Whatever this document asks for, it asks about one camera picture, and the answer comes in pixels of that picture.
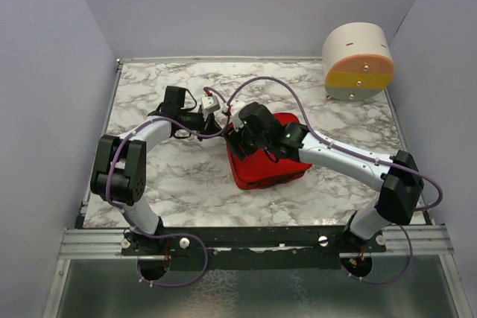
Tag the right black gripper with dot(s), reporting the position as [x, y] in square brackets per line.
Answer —
[244, 150]

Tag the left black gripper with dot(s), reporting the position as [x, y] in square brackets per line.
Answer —
[209, 126]

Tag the red black medicine case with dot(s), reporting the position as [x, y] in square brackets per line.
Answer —
[262, 170]

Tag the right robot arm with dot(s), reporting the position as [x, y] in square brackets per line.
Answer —
[395, 177]

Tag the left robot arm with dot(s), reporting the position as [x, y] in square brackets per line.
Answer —
[119, 171]

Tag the round pastel drawer cabinet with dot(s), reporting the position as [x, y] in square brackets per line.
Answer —
[357, 63]

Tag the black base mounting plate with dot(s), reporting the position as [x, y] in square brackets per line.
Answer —
[246, 248]

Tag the aluminium frame rail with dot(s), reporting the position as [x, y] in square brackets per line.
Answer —
[106, 243]

